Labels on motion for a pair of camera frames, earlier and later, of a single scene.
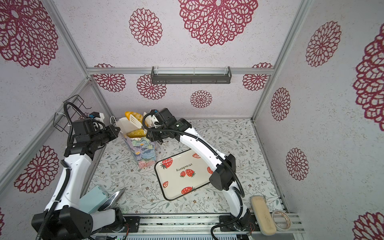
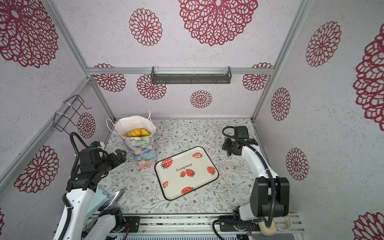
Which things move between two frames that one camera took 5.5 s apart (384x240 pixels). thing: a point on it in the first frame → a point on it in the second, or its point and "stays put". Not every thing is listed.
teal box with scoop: x=91 y=201 stays put
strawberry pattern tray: x=181 y=172 stays put
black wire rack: x=63 y=121 stays put
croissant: x=127 y=114 → x=138 y=133
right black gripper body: x=158 y=135 → x=229 y=145
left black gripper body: x=107 y=135 → x=110 y=162
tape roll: x=286 y=230 stays put
